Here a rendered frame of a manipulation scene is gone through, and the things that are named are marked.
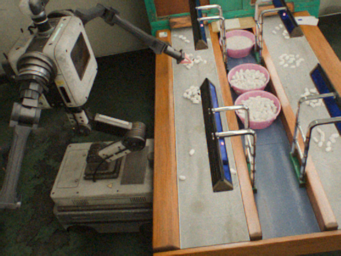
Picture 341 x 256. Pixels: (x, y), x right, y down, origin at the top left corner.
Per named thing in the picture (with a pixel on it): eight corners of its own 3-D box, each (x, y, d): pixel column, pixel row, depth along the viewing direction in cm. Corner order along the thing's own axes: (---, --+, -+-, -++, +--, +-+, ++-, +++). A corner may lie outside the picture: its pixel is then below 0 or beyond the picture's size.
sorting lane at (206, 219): (181, 251, 152) (180, 248, 150) (171, 32, 285) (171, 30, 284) (249, 242, 151) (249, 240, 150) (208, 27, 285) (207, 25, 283)
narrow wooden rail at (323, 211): (322, 239, 155) (326, 227, 148) (248, 29, 288) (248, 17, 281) (334, 238, 155) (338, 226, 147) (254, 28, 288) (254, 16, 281)
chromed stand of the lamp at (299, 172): (299, 188, 173) (309, 125, 143) (288, 156, 188) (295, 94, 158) (337, 183, 173) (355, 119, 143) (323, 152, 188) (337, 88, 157)
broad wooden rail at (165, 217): (159, 267, 162) (151, 249, 149) (159, 49, 295) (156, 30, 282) (185, 264, 161) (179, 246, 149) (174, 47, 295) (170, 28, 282)
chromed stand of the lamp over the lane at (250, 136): (218, 198, 174) (212, 138, 144) (214, 166, 189) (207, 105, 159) (257, 193, 174) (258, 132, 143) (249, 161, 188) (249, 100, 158)
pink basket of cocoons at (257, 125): (239, 136, 203) (238, 124, 196) (231, 104, 222) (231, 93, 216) (284, 130, 202) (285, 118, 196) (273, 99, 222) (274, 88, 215)
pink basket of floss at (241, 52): (240, 64, 251) (240, 53, 245) (212, 52, 266) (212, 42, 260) (262, 47, 264) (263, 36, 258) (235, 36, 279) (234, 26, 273)
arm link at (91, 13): (93, 13, 232) (99, -1, 229) (112, 23, 234) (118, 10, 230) (67, 25, 191) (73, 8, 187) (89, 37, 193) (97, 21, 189)
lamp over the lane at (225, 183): (212, 193, 134) (211, 182, 129) (200, 89, 180) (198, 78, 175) (234, 191, 134) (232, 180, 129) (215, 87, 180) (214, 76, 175)
